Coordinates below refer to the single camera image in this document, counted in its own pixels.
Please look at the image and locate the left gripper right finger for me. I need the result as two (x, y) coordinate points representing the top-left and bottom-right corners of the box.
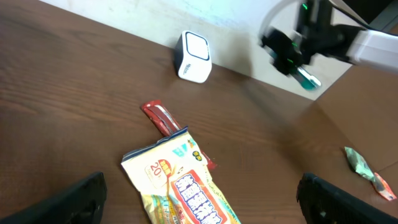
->
(296, 172), (397, 224)

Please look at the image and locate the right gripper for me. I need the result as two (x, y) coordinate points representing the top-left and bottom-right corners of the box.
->
(260, 28), (313, 75)

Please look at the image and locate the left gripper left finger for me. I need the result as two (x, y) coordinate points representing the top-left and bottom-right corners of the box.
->
(1, 172), (107, 224)

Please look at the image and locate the teal wet wipes pack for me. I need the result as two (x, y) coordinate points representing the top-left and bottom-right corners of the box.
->
(345, 147), (374, 182)

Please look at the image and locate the yellow snack bag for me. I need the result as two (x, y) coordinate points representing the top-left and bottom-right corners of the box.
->
(121, 128), (239, 224)

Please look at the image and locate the red snack bar wrapper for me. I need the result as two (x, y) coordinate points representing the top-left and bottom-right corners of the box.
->
(141, 100), (217, 175)

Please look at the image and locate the orange Kleenex tissue pack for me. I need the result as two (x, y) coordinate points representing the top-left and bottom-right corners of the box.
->
(372, 172), (397, 201)

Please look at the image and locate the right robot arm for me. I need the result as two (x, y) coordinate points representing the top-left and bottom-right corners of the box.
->
(259, 1), (397, 78)

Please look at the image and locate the white barcode scanner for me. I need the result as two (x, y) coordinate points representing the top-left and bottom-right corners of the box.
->
(174, 30), (212, 83)

